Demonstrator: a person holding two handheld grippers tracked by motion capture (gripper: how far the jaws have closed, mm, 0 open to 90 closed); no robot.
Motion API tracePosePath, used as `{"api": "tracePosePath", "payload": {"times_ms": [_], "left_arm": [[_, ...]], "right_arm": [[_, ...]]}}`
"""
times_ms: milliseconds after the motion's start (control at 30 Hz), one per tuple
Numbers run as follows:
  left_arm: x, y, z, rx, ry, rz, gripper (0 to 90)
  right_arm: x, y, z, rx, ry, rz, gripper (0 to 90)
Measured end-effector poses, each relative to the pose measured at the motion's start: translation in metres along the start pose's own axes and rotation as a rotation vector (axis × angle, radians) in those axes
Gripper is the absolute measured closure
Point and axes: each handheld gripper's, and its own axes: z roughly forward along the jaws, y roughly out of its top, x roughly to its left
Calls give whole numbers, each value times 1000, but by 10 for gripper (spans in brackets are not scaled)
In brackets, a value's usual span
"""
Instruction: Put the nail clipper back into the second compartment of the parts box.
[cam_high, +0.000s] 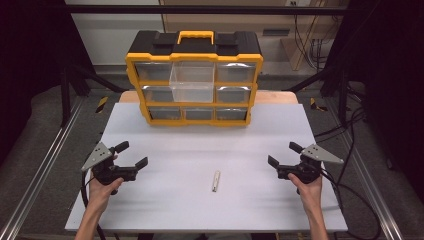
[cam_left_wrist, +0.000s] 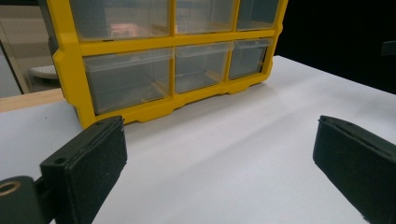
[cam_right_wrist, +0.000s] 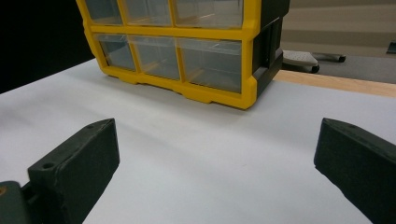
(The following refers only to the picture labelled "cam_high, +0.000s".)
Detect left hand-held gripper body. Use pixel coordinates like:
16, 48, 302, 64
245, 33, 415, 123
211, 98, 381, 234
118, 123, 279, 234
81, 142, 138, 187

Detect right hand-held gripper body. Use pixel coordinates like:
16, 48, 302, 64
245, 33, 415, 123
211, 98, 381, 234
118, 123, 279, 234
276, 143, 345, 185

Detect small beige stick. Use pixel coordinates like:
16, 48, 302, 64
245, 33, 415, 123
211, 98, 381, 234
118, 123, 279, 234
211, 170, 222, 193

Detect clear plastic drawer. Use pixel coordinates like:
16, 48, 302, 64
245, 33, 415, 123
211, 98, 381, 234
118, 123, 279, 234
169, 61, 216, 104

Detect person's right hand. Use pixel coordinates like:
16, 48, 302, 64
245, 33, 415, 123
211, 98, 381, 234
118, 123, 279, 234
287, 172, 324, 212

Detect person's left hand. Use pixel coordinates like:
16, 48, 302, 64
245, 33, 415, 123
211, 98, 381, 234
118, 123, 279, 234
87, 177, 125, 210

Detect yellow black striped marker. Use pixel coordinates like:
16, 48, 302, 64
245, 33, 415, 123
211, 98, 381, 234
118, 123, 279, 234
309, 97, 330, 113
95, 96, 110, 114

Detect wooden table board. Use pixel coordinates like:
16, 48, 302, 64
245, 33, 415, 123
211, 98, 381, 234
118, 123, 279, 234
119, 90, 300, 105

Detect black metal stand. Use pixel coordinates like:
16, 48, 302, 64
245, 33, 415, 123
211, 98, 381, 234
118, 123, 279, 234
59, 62, 128, 128
285, 65, 352, 125

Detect black curtain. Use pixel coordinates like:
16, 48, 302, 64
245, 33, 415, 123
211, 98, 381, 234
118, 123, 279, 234
328, 0, 424, 194
0, 0, 96, 168

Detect yellow black drawer organizer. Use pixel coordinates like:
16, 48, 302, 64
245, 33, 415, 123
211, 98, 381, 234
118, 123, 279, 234
125, 30, 264, 128

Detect black horizontal bar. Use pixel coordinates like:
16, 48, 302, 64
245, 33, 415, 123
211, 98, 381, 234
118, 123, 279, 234
64, 4, 352, 16

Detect light wooden cabinet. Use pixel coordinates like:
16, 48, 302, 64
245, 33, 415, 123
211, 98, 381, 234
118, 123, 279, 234
159, 0, 351, 72

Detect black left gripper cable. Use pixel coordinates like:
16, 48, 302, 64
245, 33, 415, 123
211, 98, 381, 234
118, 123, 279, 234
80, 169, 108, 240

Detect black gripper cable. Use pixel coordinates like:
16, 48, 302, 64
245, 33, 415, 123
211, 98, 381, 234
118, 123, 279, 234
319, 169, 383, 240
80, 169, 108, 240

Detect black floor cables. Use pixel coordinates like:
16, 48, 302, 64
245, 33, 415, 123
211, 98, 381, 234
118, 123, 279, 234
313, 84, 369, 188

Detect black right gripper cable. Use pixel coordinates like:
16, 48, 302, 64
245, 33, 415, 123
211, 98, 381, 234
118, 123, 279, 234
319, 169, 383, 240

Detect aluminium floor rail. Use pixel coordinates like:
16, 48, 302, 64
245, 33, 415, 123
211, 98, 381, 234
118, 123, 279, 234
344, 139, 405, 240
0, 95, 86, 240

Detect bundle of hanging cables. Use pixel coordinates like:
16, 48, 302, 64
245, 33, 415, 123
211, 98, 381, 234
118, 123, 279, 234
293, 14, 332, 72

